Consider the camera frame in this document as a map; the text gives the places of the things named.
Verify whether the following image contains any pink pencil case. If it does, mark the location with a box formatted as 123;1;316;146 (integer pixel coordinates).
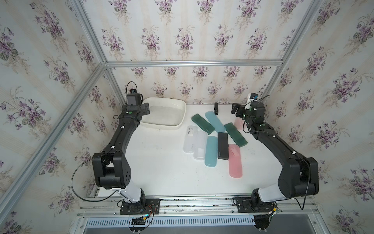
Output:
228;144;243;178

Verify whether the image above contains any clear frosted pencil case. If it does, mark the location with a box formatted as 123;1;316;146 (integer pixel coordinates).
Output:
183;125;198;154
193;131;208;160

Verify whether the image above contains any teal pencil case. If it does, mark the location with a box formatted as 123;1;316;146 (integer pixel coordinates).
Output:
205;136;218;167

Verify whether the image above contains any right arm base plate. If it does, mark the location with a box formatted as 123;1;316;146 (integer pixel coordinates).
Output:
233;197;277;213

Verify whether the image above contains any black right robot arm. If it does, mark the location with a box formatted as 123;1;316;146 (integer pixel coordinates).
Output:
231;101;319;205

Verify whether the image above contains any white plastic storage box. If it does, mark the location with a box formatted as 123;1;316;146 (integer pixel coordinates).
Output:
140;97;187;130

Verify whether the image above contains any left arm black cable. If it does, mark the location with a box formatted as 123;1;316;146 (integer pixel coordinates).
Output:
70;159;119;203

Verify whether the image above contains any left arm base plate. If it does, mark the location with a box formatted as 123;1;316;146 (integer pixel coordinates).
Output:
119;199;161;215

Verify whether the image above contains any black pencil case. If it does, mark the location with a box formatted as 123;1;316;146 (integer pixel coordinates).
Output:
218;132;229;160

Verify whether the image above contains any light blue pencil case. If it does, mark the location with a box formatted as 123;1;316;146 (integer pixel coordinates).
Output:
205;111;226;133

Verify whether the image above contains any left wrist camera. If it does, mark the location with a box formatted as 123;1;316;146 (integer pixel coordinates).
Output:
127;93;143;106

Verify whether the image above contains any pink pen cup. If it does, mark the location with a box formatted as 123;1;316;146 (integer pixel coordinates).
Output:
234;118;245;130

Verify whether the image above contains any aluminium rail frame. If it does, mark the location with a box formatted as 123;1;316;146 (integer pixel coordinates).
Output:
70;195;329;234

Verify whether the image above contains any dark green pencil case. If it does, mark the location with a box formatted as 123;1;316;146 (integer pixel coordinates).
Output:
224;122;247;147
191;114;215;135

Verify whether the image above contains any small black device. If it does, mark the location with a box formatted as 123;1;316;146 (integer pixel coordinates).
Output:
214;102;219;115

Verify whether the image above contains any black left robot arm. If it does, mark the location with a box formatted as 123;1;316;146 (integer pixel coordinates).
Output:
92;103;150;206

